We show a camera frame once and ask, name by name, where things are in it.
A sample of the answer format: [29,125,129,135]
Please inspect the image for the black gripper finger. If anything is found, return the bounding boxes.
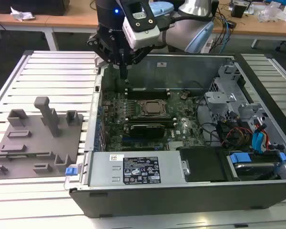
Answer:
[123,46,151,79]
[86,33,124,79]

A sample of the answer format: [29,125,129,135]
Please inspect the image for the black RAM slot bank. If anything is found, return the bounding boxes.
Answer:
[124,87,171,100]
[124,115,178,128]

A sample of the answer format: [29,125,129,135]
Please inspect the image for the black installed RAM stick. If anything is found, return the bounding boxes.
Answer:
[128,116,173,121]

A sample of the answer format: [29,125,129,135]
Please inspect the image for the grey plastic case latch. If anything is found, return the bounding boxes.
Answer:
[94,56,105,70]

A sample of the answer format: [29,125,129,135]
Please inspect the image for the wooden desk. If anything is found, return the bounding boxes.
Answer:
[0,0,286,51]

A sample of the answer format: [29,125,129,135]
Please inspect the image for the metal socket cover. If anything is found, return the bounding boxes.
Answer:
[138,99,171,117]

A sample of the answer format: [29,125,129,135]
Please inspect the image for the silver CPU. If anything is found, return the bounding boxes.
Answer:
[144,102,165,114]

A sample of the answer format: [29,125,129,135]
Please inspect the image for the green motherboard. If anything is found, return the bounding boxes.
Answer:
[99,88,205,152]

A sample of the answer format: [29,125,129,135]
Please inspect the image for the white power strip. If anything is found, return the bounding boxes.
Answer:
[201,38,215,52]

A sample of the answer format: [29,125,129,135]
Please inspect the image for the large black box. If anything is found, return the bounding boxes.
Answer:
[0,0,71,17]

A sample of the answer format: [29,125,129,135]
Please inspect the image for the black graphics card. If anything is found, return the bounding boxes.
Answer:
[129,123,166,139]

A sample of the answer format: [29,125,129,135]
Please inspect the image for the crumpled white paper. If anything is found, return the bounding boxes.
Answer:
[10,6,36,22]

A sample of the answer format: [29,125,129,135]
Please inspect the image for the silver metal drive cage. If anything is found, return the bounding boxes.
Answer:
[204,63,271,144]

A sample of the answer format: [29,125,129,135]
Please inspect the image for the silver finned heatsink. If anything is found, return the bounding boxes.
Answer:
[168,141,185,151]

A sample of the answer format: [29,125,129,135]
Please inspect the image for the small black box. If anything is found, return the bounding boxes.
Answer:
[230,4,248,18]

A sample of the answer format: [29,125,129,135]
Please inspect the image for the silver power supply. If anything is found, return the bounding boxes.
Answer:
[87,150,190,189]

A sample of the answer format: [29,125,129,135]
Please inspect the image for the grey parts rack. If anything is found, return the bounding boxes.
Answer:
[0,96,84,180]

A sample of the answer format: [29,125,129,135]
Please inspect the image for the black plastic shroud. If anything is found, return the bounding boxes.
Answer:
[176,146,229,183]

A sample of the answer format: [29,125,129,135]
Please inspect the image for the clear plastic bag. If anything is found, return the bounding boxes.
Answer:
[256,1,286,24]

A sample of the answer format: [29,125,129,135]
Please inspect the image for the blue disk carrier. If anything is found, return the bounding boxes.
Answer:
[227,152,286,181]

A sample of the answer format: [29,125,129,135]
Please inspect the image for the black open PC case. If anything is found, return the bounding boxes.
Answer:
[68,52,286,219]

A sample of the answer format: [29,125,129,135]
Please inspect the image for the silver hard disk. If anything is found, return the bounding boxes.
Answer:
[235,163,276,180]

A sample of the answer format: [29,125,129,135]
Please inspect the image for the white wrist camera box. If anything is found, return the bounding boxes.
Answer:
[121,0,161,50]

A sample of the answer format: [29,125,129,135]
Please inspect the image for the coloured power wire bundle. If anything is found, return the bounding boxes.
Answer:
[216,119,253,150]

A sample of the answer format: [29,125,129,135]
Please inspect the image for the silver power supply handle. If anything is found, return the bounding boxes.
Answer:
[63,163,84,191]

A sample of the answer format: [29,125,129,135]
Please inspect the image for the blue flat data cable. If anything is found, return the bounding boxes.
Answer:
[252,130,266,155]

